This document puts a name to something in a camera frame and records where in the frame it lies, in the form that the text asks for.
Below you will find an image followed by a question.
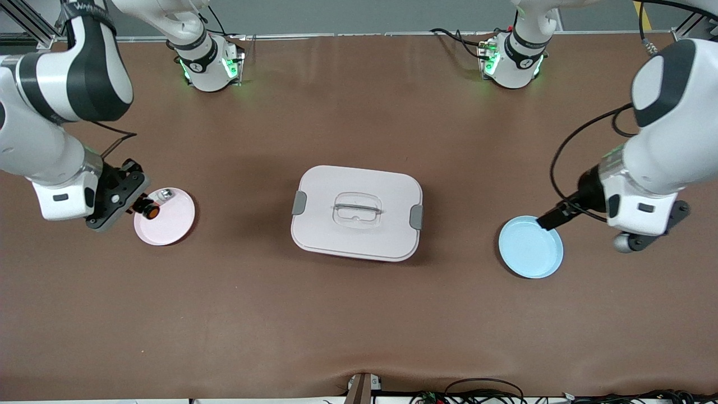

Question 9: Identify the pink storage box white lid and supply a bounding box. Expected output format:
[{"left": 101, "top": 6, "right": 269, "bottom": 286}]
[{"left": 291, "top": 165, "right": 424, "bottom": 263}]

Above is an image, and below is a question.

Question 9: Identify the brown wooden bracket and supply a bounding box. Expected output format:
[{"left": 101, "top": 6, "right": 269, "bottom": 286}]
[{"left": 343, "top": 373, "right": 383, "bottom": 404}]

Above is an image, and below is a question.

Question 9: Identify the white round plate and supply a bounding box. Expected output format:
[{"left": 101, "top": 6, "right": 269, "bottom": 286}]
[{"left": 134, "top": 187, "right": 196, "bottom": 246}]

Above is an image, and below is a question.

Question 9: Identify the light blue round plate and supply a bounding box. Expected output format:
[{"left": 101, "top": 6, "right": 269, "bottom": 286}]
[{"left": 498, "top": 215, "right": 564, "bottom": 279}]

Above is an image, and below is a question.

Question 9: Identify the aluminium frame profile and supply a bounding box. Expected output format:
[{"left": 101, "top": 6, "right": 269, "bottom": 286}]
[
  {"left": 0, "top": 0, "right": 76, "bottom": 51},
  {"left": 672, "top": 0, "right": 718, "bottom": 45}
]

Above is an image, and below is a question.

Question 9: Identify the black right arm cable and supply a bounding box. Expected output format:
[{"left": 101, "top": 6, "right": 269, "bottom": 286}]
[{"left": 90, "top": 120, "right": 139, "bottom": 164}]

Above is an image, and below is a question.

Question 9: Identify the brown table mat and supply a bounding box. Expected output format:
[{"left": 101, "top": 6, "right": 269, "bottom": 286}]
[{"left": 0, "top": 33, "right": 718, "bottom": 400}]

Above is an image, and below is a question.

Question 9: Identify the black cable bundle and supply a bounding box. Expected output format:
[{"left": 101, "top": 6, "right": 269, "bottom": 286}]
[
  {"left": 408, "top": 378, "right": 529, "bottom": 404},
  {"left": 561, "top": 389, "right": 718, "bottom": 404}
]

